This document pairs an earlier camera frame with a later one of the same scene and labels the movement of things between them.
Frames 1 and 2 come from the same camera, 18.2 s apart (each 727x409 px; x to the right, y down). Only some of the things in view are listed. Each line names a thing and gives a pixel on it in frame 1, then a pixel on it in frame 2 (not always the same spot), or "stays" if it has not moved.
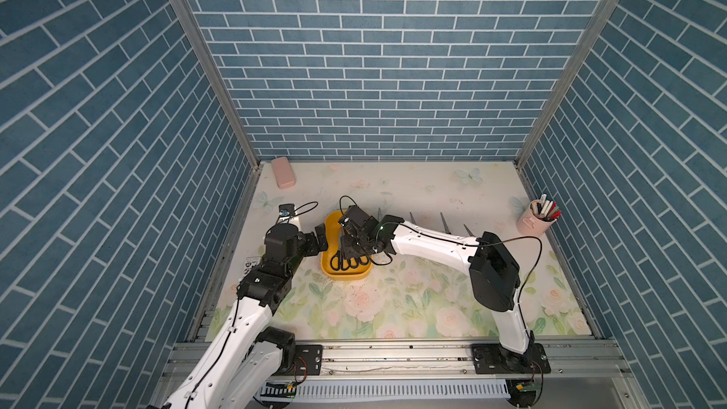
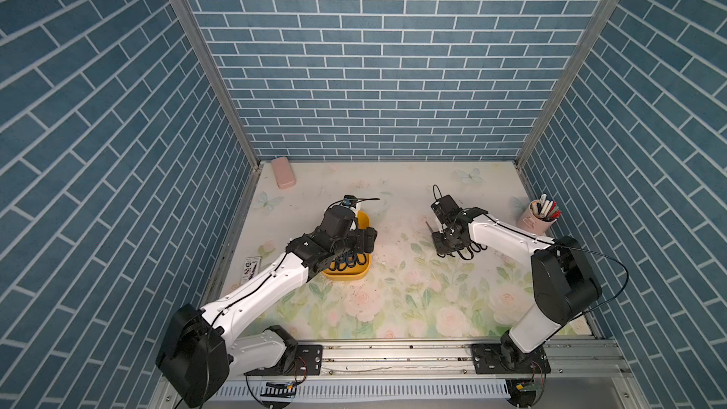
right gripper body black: (349, 245) -> (442, 242)
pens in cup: (545, 209) stays
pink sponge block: (283, 172) stays
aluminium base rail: (438, 362) stays
